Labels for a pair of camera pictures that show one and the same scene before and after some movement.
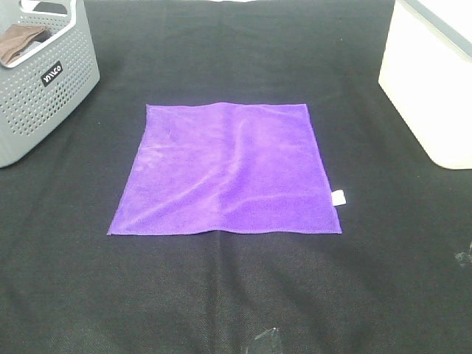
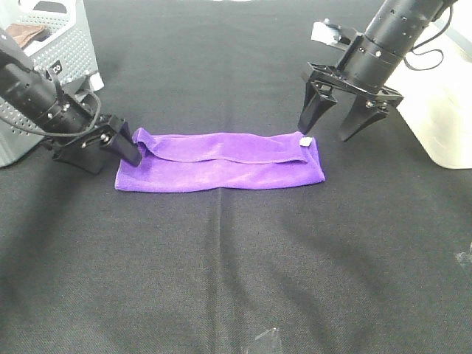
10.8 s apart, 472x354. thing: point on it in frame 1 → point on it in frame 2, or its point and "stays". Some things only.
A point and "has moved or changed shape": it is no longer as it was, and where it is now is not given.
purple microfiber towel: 226,166 has moved or changed shape
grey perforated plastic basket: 49,77 stays
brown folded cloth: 14,37 stays
